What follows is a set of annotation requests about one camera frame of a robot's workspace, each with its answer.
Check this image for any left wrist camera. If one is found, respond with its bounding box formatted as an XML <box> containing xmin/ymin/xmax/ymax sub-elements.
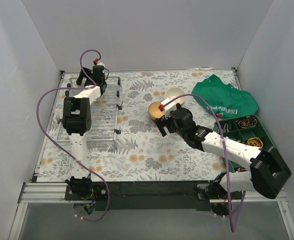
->
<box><xmin>93</xmin><ymin>58</ymin><xmax>106</xmax><ymax>68</ymax></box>

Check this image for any beige bowl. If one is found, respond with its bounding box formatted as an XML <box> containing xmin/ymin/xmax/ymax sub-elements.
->
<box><xmin>148</xmin><ymin>101</ymin><xmax>165</xmax><ymax>120</ymax></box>

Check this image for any green cloth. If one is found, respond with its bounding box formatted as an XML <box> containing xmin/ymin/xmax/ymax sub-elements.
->
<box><xmin>191</xmin><ymin>74</ymin><xmax>259</xmax><ymax>119</ymax></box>

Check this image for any tan bowl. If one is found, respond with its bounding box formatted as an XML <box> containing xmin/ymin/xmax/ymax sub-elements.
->
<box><xmin>164</xmin><ymin>87</ymin><xmax>186</xmax><ymax>105</ymax></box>

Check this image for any aluminium frame rail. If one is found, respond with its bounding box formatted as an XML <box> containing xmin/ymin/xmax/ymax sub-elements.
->
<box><xmin>9</xmin><ymin>181</ymin><xmax>294</xmax><ymax>240</ymax></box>

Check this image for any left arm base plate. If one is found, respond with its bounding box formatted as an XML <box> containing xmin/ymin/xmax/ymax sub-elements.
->
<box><xmin>64</xmin><ymin>184</ymin><xmax>108</xmax><ymax>201</ymax></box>

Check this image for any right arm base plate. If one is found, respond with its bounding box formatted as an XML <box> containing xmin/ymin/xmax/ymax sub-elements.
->
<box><xmin>196</xmin><ymin>183</ymin><xmax>228</xmax><ymax>200</ymax></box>

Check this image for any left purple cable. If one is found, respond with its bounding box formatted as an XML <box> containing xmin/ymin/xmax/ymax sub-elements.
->
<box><xmin>36</xmin><ymin>49</ymin><xmax>112</xmax><ymax>223</ymax></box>

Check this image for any floral table mat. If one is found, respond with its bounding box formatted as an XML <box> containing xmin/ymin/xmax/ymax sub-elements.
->
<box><xmin>36</xmin><ymin>70</ymin><xmax>242</xmax><ymax>183</ymax></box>

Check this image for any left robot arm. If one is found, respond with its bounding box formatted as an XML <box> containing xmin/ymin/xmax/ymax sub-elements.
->
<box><xmin>62</xmin><ymin>63</ymin><xmax>107</xmax><ymax>200</ymax></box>

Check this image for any green compartment tray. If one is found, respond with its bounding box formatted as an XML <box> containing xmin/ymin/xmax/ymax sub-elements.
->
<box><xmin>213</xmin><ymin>114</ymin><xmax>275</xmax><ymax>173</ymax></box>

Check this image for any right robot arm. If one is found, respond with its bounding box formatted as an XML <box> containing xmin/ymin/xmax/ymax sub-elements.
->
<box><xmin>154</xmin><ymin>108</ymin><xmax>292</xmax><ymax>199</ymax></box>

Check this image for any purple cable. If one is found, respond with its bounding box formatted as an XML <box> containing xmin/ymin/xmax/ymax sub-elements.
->
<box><xmin>36</xmin><ymin>49</ymin><xmax>112</xmax><ymax>223</ymax></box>
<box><xmin>163</xmin><ymin>94</ymin><xmax>247</xmax><ymax>233</ymax></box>

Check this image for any metal wire dish rack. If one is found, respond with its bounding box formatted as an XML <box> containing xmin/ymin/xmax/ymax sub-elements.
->
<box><xmin>55</xmin><ymin>76</ymin><xmax>123</xmax><ymax>149</ymax></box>

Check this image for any red patterned bowl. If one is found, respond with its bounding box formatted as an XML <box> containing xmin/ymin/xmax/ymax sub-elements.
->
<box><xmin>150</xmin><ymin>116</ymin><xmax>163</xmax><ymax>121</ymax></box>

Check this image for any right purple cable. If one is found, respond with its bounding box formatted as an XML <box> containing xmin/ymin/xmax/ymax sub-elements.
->
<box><xmin>163</xmin><ymin>94</ymin><xmax>247</xmax><ymax>233</ymax></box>

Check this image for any pale green bowl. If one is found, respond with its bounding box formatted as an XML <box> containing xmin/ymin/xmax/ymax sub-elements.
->
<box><xmin>71</xmin><ymin>81</ymin><xmax>84</xmax><ymax>89</ymax></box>

